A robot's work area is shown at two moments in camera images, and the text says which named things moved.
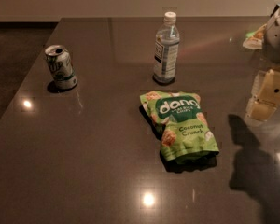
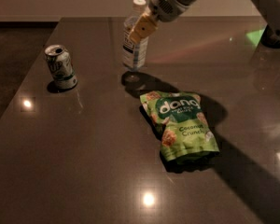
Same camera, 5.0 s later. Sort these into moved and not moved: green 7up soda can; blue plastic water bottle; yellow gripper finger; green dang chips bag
Moved: blue plastic water bottle; yellow gripper finger
Not moved: green dang chips bag; green 7up soda can
